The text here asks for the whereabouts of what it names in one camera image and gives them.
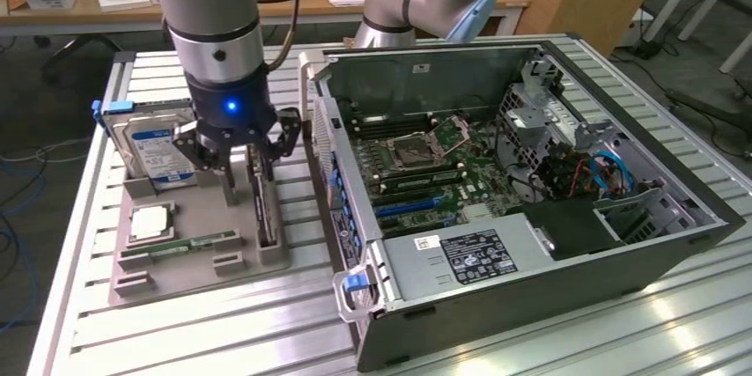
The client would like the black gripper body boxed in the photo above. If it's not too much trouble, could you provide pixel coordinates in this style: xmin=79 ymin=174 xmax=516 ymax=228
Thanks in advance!
xmin=187 ymin=68 xmax=277 ymax=144

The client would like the green graphics card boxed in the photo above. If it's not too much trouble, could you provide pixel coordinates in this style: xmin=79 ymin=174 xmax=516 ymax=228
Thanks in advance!
xmin=244 ymin=142 xmax=283 ymax=248

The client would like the blue expansion slot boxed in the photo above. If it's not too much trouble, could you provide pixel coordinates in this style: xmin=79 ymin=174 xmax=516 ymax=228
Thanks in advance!
xmin=373 ymin=198 xmax=433 ymax=218

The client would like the hard disk with blue label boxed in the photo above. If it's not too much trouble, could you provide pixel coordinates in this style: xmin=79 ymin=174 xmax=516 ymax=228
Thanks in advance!
xmin=91 ymin=99 xmax=199 ymax=192

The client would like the silver CPU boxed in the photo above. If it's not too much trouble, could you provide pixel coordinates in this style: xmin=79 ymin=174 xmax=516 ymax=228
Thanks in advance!
xmin=125 ymin=202 xmax=177 ymax=247

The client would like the green RAM stick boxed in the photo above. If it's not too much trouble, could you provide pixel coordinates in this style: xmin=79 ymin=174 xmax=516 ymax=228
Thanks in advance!
xmin=120 ymin=229 xmax=241 ymax=261

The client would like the CPU socket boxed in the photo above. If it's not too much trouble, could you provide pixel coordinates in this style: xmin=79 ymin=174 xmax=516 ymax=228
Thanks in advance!
xmin=384 ymin=133 xmax=440 ymax=170

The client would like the black installed RAM stick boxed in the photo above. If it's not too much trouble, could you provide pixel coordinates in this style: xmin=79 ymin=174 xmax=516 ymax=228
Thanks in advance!
xmin=381 ymin=168 xmax=463 ymax=195

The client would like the grey parts rack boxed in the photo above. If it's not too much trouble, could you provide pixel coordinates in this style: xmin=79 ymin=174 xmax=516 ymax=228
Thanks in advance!
xmin=107 ymin=122 xmax=293 ymax=306

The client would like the metal socket cover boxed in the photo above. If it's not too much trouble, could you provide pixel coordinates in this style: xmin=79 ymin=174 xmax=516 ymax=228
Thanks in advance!
xmin=431 ymin=114 xmax=471 ymax=148

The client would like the black chair base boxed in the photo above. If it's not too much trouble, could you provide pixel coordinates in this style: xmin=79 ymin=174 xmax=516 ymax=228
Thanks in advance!
xmin=35 ymin=34 xmax=124 ymax=82

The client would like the green motherboard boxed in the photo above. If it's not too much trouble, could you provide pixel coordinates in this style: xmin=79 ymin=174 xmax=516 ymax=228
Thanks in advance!
xmin=349 ymin=102 xmax=524 ymax=236

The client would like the grey power supply unit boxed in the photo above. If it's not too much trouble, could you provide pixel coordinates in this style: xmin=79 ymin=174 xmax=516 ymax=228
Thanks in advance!
xmin=381 ymin=212 xmax=557 ymax=302

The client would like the metal disk bay cage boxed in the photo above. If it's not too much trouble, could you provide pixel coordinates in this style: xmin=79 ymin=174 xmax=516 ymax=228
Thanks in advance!
xmin=499 ymin=83 xmax=583 ymax=166

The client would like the black open PC case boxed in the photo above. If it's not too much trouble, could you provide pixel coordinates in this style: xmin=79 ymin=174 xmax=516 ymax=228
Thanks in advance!
xmin=297 ymin=39 xmax=747 ymax=372

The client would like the black floor stand base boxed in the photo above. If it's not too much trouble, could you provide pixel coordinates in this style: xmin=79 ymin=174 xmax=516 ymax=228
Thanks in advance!
xmin=667 ymin=85 xmax=752 ymax=126

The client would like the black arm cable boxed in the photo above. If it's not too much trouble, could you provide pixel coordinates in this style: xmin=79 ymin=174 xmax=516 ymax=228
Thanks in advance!
xmin=261 ymin=0 xmax=341 ymax=73

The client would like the blue floor cable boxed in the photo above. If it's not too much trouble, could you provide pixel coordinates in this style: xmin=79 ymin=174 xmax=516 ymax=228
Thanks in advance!
xmin=0 ymin=164 xmax=48 ymax=333

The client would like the blue wire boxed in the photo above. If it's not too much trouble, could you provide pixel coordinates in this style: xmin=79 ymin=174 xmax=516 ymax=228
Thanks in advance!
xmin=587 ymin=153 xmax=636 ymax=195

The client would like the grey hinged disk bay bracket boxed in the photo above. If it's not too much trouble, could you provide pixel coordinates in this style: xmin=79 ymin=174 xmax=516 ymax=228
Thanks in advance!
xmin=592 ymin=188 xmax=683 ymax=245

